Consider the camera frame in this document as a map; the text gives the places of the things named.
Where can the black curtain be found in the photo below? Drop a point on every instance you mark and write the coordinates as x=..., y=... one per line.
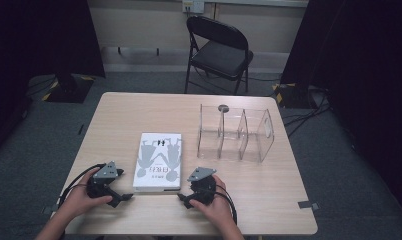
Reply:
x=39, y=36
x=362, y=66

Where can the person's right hand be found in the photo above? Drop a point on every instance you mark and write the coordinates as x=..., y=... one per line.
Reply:
x=219, y=206

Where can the round grey table grommet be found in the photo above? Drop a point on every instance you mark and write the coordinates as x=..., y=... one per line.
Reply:
x=223, y=108

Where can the black stand base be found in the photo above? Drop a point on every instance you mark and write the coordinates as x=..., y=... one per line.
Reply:
x=69, y=88
x=294, y=95

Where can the white wall socket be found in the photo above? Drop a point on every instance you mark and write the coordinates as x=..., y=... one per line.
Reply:
x=193, y=6

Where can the white book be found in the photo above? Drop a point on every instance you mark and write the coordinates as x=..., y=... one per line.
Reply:
x=159, y=163

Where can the black folding chair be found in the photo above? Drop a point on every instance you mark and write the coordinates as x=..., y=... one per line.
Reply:
x=222, y=56

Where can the grey tape strip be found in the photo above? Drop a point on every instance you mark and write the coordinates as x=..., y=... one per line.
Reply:
x=308, y=205
x=50, y=209

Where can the person's left hand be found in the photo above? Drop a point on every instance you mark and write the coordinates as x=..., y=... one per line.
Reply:
x=79, y=200

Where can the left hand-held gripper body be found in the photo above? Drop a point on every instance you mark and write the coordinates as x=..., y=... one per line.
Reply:
x=104, y=183

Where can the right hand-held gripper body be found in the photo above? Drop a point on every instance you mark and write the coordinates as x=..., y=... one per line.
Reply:
x=202, y=188

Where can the clear acrylic book rack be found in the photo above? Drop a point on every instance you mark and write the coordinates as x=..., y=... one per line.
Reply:
x=235, y=135

